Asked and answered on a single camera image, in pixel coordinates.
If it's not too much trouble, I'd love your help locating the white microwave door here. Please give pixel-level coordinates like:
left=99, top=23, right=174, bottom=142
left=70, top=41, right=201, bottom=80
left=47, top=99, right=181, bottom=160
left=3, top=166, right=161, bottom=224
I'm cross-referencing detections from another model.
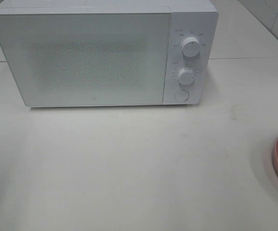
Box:
left=0, top=13, right=170, bottom=107

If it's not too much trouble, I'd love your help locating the white microwave oven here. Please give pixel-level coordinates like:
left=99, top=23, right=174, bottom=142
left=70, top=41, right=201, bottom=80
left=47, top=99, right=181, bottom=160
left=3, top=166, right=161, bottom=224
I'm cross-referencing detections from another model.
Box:
left=0, top=0, right=219, bottom=106

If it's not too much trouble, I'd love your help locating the white microwave release button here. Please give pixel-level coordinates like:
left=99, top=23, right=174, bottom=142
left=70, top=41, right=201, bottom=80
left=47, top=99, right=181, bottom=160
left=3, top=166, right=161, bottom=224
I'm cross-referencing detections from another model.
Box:
left=174, top=90, right=189, bottom=102

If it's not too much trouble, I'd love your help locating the white microwave knob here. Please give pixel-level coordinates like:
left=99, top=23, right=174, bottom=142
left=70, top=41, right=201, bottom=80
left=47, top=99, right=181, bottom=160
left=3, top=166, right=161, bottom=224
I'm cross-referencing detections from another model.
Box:
left=177, top=68, right=195, bottom=86
left=180, top=35, right=202, bottom=58

